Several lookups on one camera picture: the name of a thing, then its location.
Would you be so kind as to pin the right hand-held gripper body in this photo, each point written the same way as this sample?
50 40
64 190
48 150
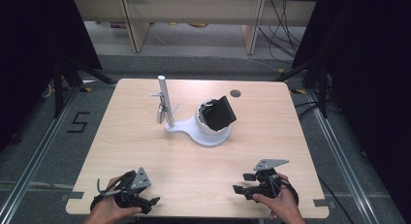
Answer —
266 182

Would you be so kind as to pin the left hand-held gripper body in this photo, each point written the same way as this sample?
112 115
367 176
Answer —
129 191

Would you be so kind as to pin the white key stand with bowl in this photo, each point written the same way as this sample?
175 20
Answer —
206 136

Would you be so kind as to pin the person's left hand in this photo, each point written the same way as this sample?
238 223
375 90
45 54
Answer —
110 211

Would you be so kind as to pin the person's right hand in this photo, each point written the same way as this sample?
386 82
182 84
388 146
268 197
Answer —
284 204

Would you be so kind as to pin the round table grommet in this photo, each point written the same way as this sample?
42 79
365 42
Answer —
235 93

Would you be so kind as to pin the black tripod stand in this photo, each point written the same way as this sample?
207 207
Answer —
64 78
320 85

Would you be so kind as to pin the black curtain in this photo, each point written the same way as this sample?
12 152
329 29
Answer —
371 72
29 56

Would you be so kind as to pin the light wooden desk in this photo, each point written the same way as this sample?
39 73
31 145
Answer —
194 12

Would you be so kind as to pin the aluminium floor rail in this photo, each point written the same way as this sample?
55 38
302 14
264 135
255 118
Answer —
349 159
35 159

